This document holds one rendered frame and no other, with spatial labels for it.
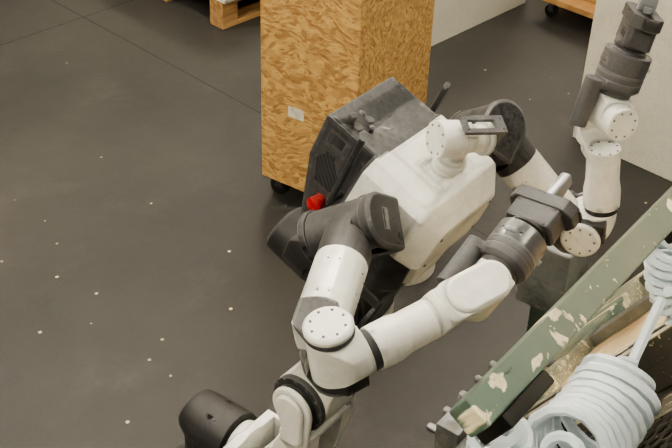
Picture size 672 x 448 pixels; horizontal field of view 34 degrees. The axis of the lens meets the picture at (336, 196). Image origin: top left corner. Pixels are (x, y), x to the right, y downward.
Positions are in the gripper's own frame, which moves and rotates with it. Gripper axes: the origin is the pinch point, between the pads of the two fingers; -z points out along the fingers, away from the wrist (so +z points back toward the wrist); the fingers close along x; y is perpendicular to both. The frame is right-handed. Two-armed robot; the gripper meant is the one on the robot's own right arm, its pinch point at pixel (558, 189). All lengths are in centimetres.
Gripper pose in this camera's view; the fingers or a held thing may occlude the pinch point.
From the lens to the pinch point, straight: 184.2
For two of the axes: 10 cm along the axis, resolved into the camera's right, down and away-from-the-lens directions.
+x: -7.5, -3.0, 5.9
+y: 2.9, 6.6, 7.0
